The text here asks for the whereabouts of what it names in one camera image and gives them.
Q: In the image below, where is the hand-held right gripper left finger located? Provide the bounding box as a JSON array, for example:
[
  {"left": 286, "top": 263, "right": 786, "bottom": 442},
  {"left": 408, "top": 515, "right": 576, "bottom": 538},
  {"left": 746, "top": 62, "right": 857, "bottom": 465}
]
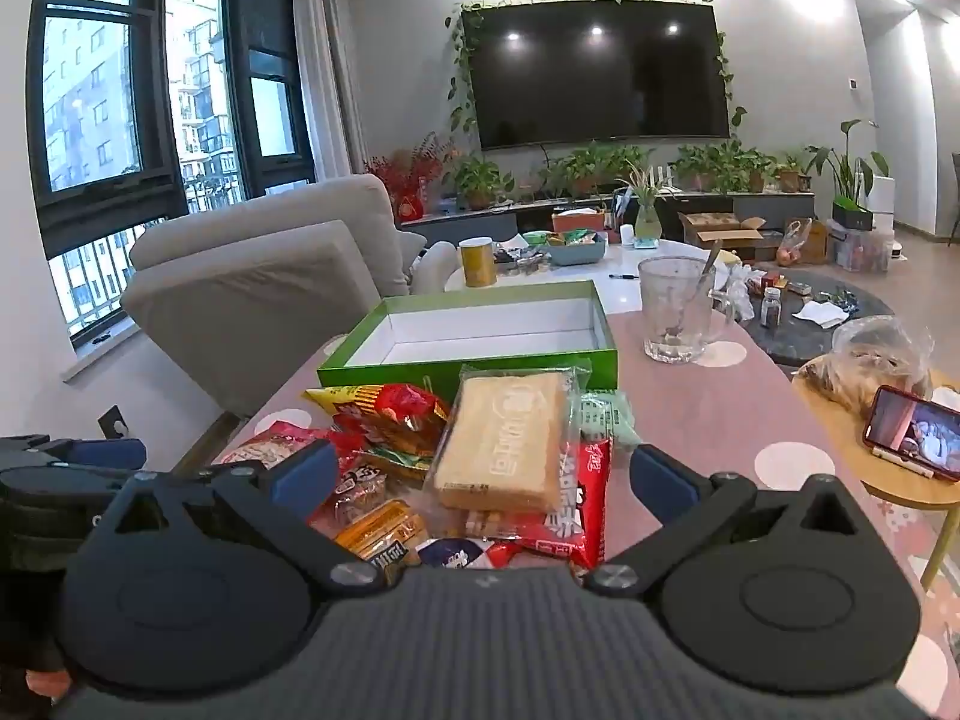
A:
[{"left": 96, "top": 438, "right": 382, "bottom": 602}]

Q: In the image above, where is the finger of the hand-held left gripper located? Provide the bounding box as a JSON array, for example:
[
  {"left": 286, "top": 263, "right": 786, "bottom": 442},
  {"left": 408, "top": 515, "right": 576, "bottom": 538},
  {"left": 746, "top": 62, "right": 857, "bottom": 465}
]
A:
[{"left": 0, "top": 433, "right": 148, "bottom": 475}]

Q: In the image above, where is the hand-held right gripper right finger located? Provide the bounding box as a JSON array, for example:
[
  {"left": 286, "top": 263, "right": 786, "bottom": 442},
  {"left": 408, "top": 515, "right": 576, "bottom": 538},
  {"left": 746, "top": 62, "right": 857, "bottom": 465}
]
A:
[{"left": 584, "top": 443, "right": 875, "bottom": 602}]

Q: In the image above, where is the pale green snack packet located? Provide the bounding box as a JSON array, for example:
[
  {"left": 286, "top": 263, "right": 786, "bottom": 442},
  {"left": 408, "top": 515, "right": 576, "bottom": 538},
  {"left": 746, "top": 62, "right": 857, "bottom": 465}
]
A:
[{"left": 577, "top": 388, "right": 640, "bottom": 452}]

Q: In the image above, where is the red packet with white print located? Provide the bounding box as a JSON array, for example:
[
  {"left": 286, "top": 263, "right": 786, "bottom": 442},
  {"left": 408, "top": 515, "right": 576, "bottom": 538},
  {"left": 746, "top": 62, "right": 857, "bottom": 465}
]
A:
[{"left": 450, "top": 435, "right": 613, "bottom": 569}]

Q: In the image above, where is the sliced bread packet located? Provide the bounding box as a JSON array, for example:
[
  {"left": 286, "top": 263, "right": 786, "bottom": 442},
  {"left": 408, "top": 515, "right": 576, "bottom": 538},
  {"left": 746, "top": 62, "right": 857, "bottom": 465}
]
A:
[{"left": 424, "top": 364, "right": 593, "bottom": 541}]

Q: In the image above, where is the green cardboard box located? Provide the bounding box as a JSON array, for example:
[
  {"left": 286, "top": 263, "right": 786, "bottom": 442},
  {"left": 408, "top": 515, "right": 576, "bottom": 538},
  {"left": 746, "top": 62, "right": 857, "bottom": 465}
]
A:
[{"left": 316, "top": 279, "right": 620, "bottom": 395}]

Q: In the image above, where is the red packet with cake picture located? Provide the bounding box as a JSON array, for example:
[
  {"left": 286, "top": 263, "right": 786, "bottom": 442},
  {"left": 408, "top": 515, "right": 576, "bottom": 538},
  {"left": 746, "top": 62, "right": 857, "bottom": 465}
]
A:
[{"left": 309, "top": 456, "right": 392, "bottom": 535}]

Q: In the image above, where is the pink and white snack packet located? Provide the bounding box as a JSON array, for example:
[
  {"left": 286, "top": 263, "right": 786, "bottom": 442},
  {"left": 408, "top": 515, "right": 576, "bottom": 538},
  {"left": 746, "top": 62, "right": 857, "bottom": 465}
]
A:
[{"left": 214, "top": 420, "right": 362, "bottom": 482}]

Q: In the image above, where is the yellow and red snack packet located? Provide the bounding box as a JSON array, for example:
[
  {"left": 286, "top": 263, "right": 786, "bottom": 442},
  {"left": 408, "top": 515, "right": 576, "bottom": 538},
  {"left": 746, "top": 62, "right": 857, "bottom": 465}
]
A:
[{"left": 303, "top": 384, "right": 391, "bottom": 422}]

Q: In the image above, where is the pink dotted tablecloth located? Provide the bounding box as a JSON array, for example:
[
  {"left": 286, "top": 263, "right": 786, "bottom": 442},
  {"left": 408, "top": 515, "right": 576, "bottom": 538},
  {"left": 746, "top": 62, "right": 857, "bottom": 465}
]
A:
[{"left": 214, "top": 307, "right": 960, "bottom": 720}]

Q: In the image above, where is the red and orange snack packet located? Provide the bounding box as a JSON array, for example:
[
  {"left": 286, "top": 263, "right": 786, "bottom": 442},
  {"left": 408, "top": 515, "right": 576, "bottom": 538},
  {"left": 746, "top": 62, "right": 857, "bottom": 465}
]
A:
[{"left": 330, "top": 382, "right": 452, "bottom": 478}]

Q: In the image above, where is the clear glass mug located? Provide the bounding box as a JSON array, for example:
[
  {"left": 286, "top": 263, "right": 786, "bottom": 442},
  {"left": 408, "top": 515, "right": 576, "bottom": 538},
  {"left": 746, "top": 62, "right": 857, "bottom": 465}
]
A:
[{"left": 637, "top": 255, "right": 740, "bottom": 365}]

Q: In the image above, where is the blue and white snack packet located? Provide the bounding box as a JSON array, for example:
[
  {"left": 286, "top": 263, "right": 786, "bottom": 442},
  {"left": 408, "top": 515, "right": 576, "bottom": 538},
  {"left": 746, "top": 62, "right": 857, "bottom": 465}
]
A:
[{"left": 416, "top": 536, "right": 520, "bottom": 571}]

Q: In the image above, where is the wooden side table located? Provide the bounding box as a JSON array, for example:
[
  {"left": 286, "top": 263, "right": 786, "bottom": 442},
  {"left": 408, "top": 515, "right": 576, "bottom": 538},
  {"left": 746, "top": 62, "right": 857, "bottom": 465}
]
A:
[{"left": 791, "top": 356, "right": 960, "bottom": 593}]

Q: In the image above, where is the grey sofa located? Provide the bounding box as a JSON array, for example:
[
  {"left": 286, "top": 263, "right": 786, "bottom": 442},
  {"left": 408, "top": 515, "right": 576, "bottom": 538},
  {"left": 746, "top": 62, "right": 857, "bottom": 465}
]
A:
[{"left": 120, "top": 174, "right": 459, "bottom": 418}]

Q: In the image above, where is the crumpled clear plastic wrap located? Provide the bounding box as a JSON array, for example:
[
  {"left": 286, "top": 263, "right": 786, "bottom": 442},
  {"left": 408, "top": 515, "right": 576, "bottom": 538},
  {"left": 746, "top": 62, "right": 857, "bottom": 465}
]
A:
[{"left": 726, "top": 266, "right": 760, "bottom": 325}]

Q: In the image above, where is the dark round table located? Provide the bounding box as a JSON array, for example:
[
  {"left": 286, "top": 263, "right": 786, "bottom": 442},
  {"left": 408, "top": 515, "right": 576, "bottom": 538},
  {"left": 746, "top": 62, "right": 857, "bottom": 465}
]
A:
[{"left": 739, "top": 266, "right": 898, "bottom": 370}]

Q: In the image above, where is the round white table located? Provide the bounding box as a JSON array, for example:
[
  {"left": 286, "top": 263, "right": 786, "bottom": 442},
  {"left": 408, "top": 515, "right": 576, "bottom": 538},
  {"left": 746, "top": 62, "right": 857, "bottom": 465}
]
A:
[{"left": 444, "top": 238, "right": 751, "bottom": 316}]

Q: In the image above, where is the metal spoon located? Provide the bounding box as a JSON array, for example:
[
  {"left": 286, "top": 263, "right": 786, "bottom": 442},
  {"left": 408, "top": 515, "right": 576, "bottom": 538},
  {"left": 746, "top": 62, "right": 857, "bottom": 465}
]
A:
[{"left": 696, "top": 238, "right": 725, "bottom": 295}]

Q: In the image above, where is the white tissue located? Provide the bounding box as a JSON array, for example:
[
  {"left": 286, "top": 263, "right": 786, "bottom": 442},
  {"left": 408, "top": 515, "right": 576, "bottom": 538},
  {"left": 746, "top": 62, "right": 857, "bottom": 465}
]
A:
[{"left": 795, "top": 301, "right": 849, "bottom": 330}]

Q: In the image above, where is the teal basket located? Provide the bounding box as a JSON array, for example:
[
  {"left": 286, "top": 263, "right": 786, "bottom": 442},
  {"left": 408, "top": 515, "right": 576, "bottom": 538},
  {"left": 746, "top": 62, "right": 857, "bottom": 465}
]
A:
[{"left": 546, "top": 232, "right": 608, "bottom": 268}]

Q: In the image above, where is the clear plastic bag of bread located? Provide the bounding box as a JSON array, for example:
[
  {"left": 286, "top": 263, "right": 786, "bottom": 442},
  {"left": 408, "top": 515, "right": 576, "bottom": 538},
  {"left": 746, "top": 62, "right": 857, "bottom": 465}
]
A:
[{"left": 806, "top": 315, "right": 935, "bottom": 418}]

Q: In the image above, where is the open cardboard box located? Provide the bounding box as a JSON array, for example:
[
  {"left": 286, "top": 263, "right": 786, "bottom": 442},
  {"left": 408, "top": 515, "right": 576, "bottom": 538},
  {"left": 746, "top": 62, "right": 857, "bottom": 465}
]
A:
[{"left": 679, "top": 210, "right": 785, "bottom": 264}]

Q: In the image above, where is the red phone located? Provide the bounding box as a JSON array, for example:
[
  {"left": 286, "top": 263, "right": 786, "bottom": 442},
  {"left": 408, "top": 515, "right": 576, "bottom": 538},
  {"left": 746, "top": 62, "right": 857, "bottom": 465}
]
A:
[{"left": 864, "top": 385, "right": 960, "bottom": 482}]

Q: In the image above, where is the pile of small wrappers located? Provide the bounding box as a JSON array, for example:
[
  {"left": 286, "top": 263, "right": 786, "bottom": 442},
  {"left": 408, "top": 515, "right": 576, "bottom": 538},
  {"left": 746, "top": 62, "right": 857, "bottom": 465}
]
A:
[{"left": 493, "top": 243, "right": 550, "bottom": 272}]

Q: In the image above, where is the glass vase with plant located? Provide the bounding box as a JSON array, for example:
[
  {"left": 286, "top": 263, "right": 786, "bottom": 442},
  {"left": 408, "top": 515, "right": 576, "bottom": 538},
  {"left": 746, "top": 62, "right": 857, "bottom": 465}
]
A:
[{"left": 615, "top": 161, "right": 665, "bottom": 242}]

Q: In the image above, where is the plastic bag of fruit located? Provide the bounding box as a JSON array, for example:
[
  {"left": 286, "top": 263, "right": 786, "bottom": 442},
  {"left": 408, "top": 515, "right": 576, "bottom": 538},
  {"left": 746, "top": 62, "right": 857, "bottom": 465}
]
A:
[{"left": 776, "top": 219, "right": 815, "bottom": 268}]

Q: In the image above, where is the yellow can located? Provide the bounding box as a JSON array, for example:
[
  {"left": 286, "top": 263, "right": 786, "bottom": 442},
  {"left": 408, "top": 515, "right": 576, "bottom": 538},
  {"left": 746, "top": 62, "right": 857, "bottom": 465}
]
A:
[{"left": 459, "top": 237, "right": 498, "bottom": 288}]

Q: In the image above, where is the dark television cabinet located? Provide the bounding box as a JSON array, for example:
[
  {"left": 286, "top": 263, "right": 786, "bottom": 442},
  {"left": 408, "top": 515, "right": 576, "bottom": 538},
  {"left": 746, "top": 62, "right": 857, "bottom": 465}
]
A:
[{"left": 397, "top": 191, "right": 818, "bottom": 245}]

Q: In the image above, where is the clear storage box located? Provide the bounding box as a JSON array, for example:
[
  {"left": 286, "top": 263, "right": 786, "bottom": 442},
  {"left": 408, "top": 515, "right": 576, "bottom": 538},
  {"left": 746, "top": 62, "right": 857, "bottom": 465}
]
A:
[{"left": 829, "top": 221, "right": 894, "bottom": 272}]

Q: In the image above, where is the red flower plant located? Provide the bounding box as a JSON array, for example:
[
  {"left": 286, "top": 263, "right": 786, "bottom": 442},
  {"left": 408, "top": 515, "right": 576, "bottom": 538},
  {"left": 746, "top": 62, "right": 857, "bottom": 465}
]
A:
[{"left": 364, "top": 133, "right": 452, "bottom": 223}]

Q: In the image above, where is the wide potted plant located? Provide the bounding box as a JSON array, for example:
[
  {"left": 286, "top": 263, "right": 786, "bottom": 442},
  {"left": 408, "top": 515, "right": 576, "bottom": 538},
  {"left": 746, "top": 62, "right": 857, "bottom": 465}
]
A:
[{"left": 671, "top": 139, "right": 811, "bottom": 195}]

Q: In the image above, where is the bushy potted plant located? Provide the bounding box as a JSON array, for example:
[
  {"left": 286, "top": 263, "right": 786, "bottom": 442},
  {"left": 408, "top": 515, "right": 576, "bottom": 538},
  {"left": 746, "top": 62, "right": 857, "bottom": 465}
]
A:
[{"left": 540, "top": 142, "right": 650, "bottom": 200}]

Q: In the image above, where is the potted green plant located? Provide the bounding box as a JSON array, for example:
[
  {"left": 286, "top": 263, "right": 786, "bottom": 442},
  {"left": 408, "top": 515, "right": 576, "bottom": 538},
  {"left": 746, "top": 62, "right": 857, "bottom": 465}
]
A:
[{"left": 450, "top": 154, "right": 515, "bottom": 212}]

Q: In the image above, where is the white air purifier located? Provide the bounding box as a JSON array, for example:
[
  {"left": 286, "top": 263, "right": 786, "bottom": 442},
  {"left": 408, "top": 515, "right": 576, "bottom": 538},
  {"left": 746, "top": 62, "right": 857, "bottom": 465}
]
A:
[{"left": 862, "top": 176, "right": 898, "bottom": 234}]

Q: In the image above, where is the black framed window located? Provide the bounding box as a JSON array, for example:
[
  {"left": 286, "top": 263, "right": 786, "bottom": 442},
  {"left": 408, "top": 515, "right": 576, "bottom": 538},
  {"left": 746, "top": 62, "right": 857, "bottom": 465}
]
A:
[{"left": 26, "top": 0, "right": 316, "bottom": 350}]

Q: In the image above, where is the tall leafy plant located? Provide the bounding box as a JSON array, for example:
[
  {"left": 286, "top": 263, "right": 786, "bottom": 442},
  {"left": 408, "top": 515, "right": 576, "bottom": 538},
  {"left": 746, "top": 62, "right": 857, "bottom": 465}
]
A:
[{"left": 806, "top": 118, "right": 890, "bottom": 230}]

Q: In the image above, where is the white curtain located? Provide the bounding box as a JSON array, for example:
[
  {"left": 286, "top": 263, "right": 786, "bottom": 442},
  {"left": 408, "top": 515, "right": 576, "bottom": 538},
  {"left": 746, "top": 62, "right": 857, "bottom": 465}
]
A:
[{"left": 289, "top": 0, "right": 368, "bottom": 185}]

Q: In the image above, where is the green vine plant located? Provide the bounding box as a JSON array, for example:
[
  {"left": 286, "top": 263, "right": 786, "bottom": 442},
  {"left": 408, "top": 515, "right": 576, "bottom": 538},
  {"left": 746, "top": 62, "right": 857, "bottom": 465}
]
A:
[{"left": 444, "top": 0, "right": 748, "bottom": 137}]

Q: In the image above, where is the wall television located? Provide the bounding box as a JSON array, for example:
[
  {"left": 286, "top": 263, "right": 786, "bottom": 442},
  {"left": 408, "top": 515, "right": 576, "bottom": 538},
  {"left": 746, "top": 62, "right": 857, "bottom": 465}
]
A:
[{"left": 461, "top": 0, "right": 733, "bottom": 152}]

